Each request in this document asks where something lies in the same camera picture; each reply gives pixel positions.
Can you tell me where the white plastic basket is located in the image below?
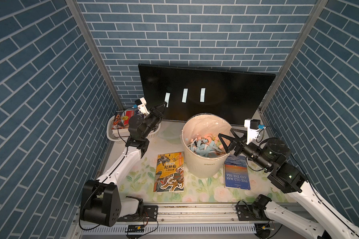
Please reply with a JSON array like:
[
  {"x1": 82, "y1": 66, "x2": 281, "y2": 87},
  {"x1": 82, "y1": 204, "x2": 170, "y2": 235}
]
[{"x1": 106, "y1": 116, "x2": 161, "y2": 144}]

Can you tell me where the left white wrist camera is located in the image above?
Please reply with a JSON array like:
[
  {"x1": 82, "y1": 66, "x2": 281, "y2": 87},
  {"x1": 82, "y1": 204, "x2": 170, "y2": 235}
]
[{"x1": 133, "y1": 97, "x2": 150, "y2": 116}]

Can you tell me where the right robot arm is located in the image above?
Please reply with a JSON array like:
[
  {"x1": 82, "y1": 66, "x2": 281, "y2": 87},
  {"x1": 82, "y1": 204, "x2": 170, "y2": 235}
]
[{"x1": 218, "y1": 128, "x2": 359, "y2": 239}]

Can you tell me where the blue sea cover book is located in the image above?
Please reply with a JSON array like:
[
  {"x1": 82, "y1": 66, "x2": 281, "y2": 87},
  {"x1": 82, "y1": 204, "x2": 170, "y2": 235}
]
[{"x1": 224, "y1": 154, "x2": 251, "y2": 190}]

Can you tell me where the white lined trash bin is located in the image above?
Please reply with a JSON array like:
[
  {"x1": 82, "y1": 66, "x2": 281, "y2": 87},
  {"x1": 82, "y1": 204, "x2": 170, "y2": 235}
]
[{"x1": 181, "y1": 114, "x2": 232, "y2": 178}]

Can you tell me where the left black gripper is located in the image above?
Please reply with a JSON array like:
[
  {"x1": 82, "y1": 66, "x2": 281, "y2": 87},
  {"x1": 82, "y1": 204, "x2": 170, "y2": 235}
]
[{"x1": 140, "y1": 103, "x2": 166, "y2": 140}]

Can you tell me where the red blue encyclopedia book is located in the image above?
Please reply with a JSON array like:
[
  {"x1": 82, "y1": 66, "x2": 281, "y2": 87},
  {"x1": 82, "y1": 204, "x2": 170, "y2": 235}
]
[{"x1": 111, "y1": 110, "x2": 137, "y2": 132}]

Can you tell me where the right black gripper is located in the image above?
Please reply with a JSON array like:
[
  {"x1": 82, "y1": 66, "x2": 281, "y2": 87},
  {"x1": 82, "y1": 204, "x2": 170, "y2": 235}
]
[{"x1": 219, "y1": 128, "x2": 270, "y2": 172}]

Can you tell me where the floral table mat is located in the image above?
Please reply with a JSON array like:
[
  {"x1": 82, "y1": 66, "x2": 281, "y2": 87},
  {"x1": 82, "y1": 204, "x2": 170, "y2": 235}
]
[{"x1": 119, "y1": 121, "x2": 294, "y2": 203}]

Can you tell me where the pale sticky note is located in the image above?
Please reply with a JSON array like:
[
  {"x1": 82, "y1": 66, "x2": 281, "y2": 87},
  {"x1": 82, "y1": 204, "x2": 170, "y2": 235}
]
[
  {"x1": 200, "y1": 88, "x2": 206, "y2": 103},
  {"x1": 181, "y1": 88, "x2": 188, "y2": 103},
  {"x1": 165, "y1": 93, "x2": 170, "y2": 107}
]

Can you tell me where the black computer monitor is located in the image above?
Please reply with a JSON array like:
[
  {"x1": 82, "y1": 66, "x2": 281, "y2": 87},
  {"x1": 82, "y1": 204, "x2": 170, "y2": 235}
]
[{"x1": 138, "y1": 64, "x2": 276, "y2": 125}]

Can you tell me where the pile of discarded sticky notes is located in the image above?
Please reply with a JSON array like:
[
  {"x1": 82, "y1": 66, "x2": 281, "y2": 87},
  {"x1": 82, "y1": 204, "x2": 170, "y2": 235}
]
[{"x1": 186, "y1": 133, "x2": 226, "y2": 158}]

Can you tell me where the aluminium mounting rail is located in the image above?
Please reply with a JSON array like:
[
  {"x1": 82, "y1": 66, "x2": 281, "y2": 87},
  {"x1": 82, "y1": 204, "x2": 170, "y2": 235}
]
[{"x1": 67, "y1": 203, "x2": 277, "y2": 239}]

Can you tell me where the yellow illustrated book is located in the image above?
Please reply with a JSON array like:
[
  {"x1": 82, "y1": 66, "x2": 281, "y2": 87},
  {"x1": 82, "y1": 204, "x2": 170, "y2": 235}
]
[{"x1": 154, "y1": 152, "x2": 184, "y2": 192}]

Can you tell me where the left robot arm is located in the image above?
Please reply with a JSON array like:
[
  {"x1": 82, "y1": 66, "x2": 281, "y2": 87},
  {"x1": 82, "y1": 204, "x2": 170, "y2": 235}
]
[{"x1": 79, "y1": 102, "x2": 167, "y2": 227}]

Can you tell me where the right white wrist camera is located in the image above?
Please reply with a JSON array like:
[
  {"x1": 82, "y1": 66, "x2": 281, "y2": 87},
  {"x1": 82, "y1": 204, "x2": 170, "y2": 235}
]
[{"x1": 244, "y1": 119, "x2": 266, "y2": 145}]

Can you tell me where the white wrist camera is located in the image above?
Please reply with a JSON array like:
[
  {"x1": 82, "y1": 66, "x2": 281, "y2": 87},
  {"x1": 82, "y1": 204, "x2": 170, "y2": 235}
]
[
  {"x1": 244, "y1": 119, "x2": 266, "y2": 145},
  {"x1": 133, "y1": 97, "x2": 150, "y2": 116}
]

